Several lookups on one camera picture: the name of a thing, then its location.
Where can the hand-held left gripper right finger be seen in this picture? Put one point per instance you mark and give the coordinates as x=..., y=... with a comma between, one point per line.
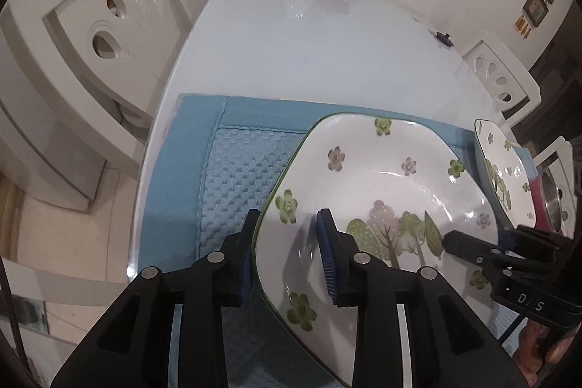
x=326, y=251

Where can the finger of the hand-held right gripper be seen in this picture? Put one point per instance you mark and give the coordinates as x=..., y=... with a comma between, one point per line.
x=532, y=239
x=468, y=247

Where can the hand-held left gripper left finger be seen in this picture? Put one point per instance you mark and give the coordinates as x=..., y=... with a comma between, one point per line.
x=245, y=274

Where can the pink steel bowl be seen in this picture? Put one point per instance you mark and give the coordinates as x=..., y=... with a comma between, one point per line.
x=552, y=197

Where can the small floral plate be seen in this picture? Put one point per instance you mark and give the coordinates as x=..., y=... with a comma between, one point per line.
x=504, y=170

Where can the large floral plate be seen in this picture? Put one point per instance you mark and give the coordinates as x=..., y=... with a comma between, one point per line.
x=386, y=170

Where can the person's right hand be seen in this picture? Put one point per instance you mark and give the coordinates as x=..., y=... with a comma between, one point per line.
x=559, y=351

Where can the blue placemat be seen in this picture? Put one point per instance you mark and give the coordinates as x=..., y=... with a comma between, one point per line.
x=236, y=160

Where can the small black lid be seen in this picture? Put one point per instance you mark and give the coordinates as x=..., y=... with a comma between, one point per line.
x=444, y=38

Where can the orange wall ornament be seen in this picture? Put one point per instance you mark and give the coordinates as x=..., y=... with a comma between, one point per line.
x=523, y=28

